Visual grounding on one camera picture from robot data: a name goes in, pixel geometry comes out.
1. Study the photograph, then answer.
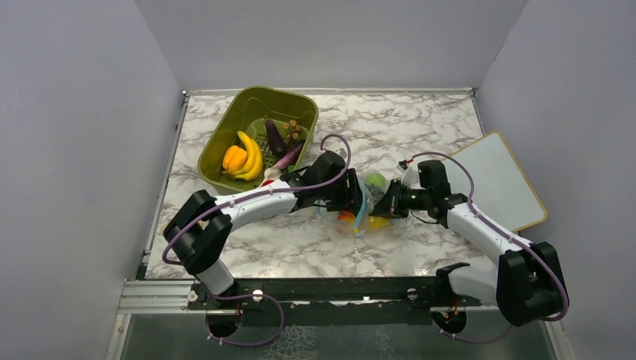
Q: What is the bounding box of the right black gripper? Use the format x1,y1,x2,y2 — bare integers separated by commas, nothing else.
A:
368,178,431,219

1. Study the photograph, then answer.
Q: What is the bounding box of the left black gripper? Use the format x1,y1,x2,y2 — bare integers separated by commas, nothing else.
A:
317,169,367,212

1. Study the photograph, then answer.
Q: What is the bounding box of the orange fake peach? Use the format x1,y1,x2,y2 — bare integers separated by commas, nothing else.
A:
337,211,356,226

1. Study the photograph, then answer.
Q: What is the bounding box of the dark fake grape bunch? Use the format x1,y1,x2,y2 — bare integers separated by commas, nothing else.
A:
365,184,386,203

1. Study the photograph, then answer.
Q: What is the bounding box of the green fake lime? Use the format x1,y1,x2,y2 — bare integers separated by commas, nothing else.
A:
364,172,387,189

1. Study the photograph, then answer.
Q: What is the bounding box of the clear zip top bag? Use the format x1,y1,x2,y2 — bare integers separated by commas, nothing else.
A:
315,171,389,238

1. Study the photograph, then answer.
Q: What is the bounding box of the dark fake eggplant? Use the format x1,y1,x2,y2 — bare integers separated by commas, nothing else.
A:
264,118,287,158

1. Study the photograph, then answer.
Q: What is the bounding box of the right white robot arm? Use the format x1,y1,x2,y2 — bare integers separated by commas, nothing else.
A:
370,160,569,326

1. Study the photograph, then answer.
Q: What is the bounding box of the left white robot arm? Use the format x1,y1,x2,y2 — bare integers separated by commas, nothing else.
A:
163,151,367,308

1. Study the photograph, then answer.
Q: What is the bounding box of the purple fake eggplant in bin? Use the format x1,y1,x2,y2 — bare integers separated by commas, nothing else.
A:
272,139,305,172

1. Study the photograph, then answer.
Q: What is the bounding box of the white red fake radish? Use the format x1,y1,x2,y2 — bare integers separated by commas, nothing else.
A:
259,166,282,187

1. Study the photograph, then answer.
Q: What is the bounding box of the brown fake nut cluster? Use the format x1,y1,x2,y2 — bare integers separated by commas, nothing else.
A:
283,119,303,144

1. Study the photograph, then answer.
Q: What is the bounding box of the yellow fake banana bunch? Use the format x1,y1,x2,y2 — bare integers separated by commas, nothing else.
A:
222,131,263,181

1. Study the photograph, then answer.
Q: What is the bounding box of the orange fake bell pepper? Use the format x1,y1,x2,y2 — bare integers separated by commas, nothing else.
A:
222,145,248,173

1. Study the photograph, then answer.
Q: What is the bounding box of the white board with yellow rim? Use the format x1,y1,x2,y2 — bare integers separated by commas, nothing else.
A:
443,131,548,232

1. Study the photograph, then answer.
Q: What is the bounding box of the olive green plastic bin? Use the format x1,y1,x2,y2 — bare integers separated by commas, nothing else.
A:
198,86,319,192

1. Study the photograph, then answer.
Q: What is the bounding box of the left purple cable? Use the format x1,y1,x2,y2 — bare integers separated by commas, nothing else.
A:
161,133,353,266

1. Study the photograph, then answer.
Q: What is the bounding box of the purple cable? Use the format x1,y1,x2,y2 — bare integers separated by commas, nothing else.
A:
407,151,571,323
161,133,353,266

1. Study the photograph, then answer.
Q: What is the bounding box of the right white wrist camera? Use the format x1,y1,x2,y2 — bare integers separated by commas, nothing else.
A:
396,160,419,188

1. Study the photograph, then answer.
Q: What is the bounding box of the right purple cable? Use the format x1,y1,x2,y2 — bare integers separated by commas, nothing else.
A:
407,151,571,323

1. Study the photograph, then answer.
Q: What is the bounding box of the black mounting rail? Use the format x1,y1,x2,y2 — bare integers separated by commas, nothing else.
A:
187,276,481,327

